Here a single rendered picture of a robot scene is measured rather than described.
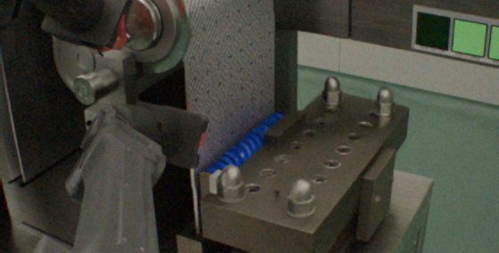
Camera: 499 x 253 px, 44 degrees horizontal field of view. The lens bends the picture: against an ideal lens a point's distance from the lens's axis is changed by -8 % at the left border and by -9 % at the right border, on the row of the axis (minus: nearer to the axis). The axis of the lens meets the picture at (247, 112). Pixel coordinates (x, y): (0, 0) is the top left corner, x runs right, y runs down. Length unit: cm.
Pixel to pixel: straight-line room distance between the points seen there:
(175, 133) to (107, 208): 37
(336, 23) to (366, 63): 265
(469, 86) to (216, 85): 278
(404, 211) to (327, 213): 27
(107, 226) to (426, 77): 330
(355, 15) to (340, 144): 21
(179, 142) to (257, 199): 13
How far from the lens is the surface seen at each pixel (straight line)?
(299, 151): 97
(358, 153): 97
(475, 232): 263
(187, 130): 81
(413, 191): 114
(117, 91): 88
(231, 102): 95
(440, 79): 363
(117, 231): 41
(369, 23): 106
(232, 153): 94
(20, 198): 117
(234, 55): 94
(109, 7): 74
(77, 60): 96
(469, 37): 101
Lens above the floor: 150
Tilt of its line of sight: 26 degrees down
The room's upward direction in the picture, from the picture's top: 1 degrees counter-clockwise
